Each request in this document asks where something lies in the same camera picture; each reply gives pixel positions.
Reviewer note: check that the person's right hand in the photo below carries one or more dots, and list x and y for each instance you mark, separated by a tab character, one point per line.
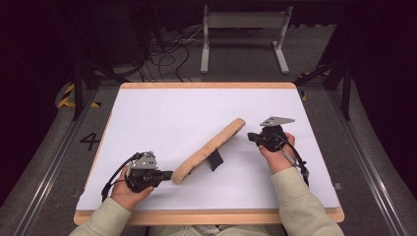
280	160

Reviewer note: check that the person's left hand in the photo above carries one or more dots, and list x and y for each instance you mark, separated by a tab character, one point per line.
126	196

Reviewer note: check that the black metal stand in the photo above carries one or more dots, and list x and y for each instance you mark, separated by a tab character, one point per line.
345	95
78	88

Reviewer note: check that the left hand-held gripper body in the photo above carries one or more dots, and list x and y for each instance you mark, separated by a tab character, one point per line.
142	178

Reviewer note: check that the aluminium floor rail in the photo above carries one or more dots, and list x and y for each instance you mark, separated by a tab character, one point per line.
52	170
367	164

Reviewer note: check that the person's beige clothing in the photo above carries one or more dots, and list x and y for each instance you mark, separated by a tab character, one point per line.
213	230

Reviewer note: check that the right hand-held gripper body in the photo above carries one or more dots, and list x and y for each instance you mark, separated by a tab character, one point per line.
272	139

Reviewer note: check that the white metal stand frame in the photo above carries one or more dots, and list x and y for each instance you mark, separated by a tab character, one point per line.
244	19

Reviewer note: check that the tan fleece pad black lining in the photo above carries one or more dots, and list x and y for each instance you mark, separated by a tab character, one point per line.
209	147

